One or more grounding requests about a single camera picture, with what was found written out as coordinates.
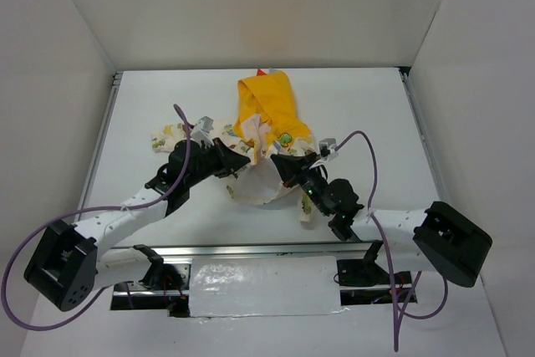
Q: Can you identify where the cream yellow dinosaur kids jacket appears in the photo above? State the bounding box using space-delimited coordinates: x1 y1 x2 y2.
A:
149 67 331 231

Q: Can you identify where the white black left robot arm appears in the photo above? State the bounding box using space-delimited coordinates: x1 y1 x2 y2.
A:
23 139 251 312

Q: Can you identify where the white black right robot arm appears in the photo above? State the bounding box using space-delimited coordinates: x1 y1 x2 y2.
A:
271 153 492 288

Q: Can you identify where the white glossy cover plate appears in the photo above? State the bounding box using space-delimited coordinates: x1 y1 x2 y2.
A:
189 256 342 318

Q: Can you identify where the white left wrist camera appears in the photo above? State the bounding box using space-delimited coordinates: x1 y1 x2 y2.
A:
191 116 213 146

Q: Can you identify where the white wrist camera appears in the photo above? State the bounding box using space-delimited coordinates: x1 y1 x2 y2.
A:
318 137 338 162
191 116 213 146

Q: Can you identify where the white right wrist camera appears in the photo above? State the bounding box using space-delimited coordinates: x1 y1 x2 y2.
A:
318 137 338 162

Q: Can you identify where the aluminium front table rail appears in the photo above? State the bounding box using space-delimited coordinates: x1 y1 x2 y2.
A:
104 240 377 260

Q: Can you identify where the aluminium right side rail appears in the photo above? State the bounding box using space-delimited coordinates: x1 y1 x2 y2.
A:
399 66 466 252

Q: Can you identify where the aluminium left side rail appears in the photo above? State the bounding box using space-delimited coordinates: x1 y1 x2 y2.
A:
77 71 124 210

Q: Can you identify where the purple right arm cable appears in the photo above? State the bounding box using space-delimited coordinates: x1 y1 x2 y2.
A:
329 130 449 352

